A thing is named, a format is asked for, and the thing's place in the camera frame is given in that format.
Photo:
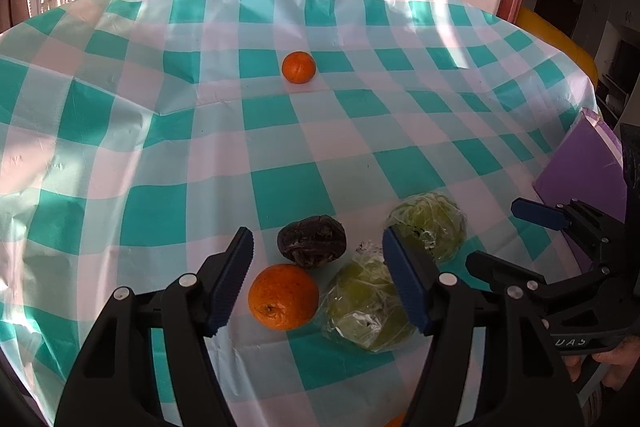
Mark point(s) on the medium orange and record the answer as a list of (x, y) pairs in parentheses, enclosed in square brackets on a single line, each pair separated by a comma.
[(283, 297)]

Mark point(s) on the green fruit half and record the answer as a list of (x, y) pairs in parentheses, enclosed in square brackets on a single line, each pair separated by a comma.
[(430, 222), (360, 307)]

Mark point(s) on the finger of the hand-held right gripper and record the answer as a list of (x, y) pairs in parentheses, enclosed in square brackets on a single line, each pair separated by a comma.
[(500, 269), (540, 213)]

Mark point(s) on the dark purple passion fruit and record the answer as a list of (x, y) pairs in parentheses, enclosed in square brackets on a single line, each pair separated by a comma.
[(311, 241)]

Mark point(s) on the person's right hand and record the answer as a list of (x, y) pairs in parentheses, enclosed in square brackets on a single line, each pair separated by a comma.
[(620, 362)]

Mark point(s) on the dark television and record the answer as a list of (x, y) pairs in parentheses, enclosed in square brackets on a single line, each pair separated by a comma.
[(625, 62)]

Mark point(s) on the purple cardboard box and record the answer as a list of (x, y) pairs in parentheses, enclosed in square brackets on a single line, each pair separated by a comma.
[(585, 177)]

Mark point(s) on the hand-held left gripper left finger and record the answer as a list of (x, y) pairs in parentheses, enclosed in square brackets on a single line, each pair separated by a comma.
[(230, 292)]

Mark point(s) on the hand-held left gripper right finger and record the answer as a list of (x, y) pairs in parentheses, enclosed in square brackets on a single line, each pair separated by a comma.
[(405, 282)]

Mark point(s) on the yellow leather sofa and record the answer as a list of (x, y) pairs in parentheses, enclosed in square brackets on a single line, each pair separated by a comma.
[(555, 39)]

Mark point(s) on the teal checked tablecloth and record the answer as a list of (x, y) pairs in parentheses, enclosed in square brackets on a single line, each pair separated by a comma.
[(150, 157)]

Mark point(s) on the small tangerine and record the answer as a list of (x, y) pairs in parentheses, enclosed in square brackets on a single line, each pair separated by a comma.
[(299, 67)]

